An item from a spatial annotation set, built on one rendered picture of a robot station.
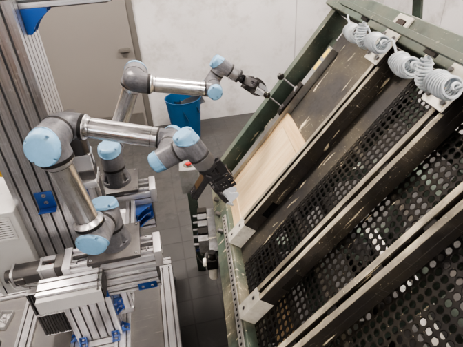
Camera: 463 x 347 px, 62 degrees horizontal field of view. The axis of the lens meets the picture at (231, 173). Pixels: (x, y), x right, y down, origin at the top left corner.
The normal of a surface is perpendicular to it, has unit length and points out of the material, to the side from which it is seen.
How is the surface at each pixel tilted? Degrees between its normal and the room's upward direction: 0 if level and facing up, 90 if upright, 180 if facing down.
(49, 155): 82
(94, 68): 90
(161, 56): 90
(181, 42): 90
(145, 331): 0
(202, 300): 0
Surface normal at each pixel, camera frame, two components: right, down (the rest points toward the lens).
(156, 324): -0.05, -0.83
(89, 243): 0.00, 0.65
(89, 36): 0.22, 0.53
